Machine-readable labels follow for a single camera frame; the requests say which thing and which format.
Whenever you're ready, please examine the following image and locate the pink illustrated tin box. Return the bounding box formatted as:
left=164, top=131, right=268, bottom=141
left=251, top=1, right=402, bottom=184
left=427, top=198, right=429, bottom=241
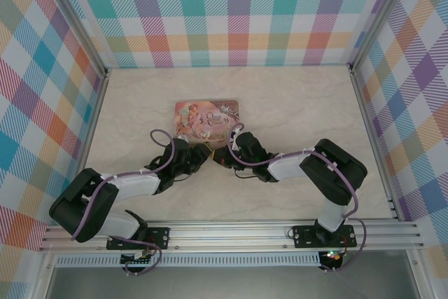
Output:
left=174, top=98, right=246, bottom=146

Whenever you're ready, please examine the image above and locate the grey metal sheet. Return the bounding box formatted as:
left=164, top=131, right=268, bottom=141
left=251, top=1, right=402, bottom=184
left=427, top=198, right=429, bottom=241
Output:
left=45, top=265, right=421, bottom=299

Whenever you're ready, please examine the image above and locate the aluminium mounting rail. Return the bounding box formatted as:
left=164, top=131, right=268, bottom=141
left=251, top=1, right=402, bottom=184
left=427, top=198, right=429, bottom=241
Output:
left=38, top=220, right=424, bottom=253

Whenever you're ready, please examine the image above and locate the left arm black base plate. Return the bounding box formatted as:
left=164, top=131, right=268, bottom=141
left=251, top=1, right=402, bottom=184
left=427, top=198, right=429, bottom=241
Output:
left=106, top=227, right=171, bottom=251

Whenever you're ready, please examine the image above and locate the aluminium side rail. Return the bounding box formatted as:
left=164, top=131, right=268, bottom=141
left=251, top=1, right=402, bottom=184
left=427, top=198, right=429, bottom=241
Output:
left=62, top=67, right=111, bottom=225
left=349, top=66, right=403, bottom=222

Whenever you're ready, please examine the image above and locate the white slotted cable duct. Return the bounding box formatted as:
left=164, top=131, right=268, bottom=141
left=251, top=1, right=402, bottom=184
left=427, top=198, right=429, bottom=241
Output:
left=55, top=255, right=321, bottom=267

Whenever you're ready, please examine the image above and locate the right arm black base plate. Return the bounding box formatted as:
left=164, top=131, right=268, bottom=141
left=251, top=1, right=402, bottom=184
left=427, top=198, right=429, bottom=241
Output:
left=292, top=223, right=358, bottom=249

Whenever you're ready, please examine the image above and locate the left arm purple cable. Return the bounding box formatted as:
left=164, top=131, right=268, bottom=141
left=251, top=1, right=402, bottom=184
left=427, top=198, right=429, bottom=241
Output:
left=69, top=129, right=192, bottom=277

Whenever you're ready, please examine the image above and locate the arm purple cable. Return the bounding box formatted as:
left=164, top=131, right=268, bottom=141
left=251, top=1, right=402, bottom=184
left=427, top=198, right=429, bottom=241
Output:
left=69, top=129, right=192, bottom=277
left=227, top=123, right=368, bottom=274

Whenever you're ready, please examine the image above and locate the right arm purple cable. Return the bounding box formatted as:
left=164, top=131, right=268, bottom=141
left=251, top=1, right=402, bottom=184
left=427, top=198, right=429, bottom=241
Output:
left=227, top=123, right=368, bottom=274

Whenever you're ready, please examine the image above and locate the aluminium frame post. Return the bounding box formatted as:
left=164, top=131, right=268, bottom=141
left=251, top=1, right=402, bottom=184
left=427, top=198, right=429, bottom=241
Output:
left=43, top=0, right=109, bottom=78
left=348, top=0, right=409, bottom=71

